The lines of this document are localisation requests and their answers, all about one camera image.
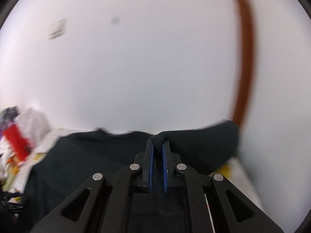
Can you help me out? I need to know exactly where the black long-sleeve sweatshirt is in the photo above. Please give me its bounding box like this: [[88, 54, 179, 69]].
[[19, 120, 239, 232]]

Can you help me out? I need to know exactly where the fruit print tablecloth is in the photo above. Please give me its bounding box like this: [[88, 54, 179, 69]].
[[4, 129, 263, 209]]

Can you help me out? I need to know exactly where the red paper gift bag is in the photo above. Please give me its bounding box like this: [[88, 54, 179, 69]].
[[3, 124, 30, 162]]

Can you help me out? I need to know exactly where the white plastic bag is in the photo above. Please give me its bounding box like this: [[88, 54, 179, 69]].
[[14, 107, 51, 149]]

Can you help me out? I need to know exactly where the plaid cloth in bag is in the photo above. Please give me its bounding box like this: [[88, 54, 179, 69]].
[[1, 106, 19, 127]]

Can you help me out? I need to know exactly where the brown wooden door frame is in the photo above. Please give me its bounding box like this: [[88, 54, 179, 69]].
[[232, 0, 256, 128]]

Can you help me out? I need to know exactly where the white wall light switch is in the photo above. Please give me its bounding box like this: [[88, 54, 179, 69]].
[[48, 18, 67, 39]]

